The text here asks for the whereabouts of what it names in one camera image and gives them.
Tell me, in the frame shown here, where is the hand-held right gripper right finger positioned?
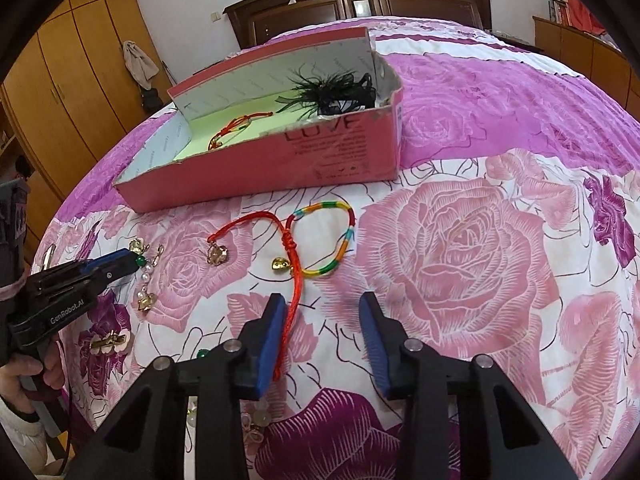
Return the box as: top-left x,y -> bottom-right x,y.
358,291 -> 569,480

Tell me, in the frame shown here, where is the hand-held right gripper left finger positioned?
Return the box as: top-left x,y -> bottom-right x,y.
65,292 -> 290,480

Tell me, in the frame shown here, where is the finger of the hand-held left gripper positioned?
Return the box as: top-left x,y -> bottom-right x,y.
80,248 -> 139,277
92,262 -> 139,289

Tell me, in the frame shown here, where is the pearl and gold flower hairpin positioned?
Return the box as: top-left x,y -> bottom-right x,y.
127,237 -> 166,313

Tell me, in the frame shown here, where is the pink sequin hair clip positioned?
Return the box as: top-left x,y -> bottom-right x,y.
90,331 -> 133,359

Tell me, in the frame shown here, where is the pale jade bead bracelet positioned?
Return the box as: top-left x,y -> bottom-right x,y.
186,347 -> 273,443

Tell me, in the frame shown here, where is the multicolour braided bracelet gold heart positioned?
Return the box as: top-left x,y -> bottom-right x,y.
270,199 -> 357,381

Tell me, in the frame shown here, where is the red string bracelet gold charm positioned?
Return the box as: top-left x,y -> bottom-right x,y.
206,212 -> 281,267

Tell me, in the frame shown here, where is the pink cardboard box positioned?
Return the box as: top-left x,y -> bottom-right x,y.
112,26 -> 405,214

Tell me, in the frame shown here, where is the person's left forearm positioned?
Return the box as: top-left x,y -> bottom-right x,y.
0,400 -> 56,466

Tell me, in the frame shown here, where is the person's left hand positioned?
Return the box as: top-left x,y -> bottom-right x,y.
0,350 -> 67,414

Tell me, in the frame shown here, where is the pink floral bedspread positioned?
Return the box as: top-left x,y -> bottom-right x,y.
30,17 -> 640,480

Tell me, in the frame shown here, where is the wooden shelf unit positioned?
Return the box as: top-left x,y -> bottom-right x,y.
0,95 -> 23,161

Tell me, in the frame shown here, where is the brown wooden wardrobe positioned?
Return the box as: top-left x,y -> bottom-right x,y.
0,0 -> 173,261

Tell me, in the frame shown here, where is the beige hanging cloth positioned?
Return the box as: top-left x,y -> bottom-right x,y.
122,40 -> 160,88

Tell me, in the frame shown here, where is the black feather hair accessory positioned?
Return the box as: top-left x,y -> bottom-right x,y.
277,71 -> 377,121

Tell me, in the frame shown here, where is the dark wooden headboard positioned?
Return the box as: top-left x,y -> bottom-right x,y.
223,0 -> 493,51

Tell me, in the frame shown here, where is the dark wooden nightstand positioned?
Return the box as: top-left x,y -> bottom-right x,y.
492,30 -> 543,53

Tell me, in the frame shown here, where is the brown wooden cabinet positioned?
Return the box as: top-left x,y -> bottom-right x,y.
532,15 -> 633,111

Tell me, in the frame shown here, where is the red and cream curtain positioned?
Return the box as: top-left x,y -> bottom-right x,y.
567,0 -> 608,36

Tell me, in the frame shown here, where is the dark cable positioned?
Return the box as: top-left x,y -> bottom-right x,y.
59,350 -> 77,466

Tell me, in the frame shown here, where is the red and green string bracelet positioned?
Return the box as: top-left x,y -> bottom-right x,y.
207,111 -> 273,152

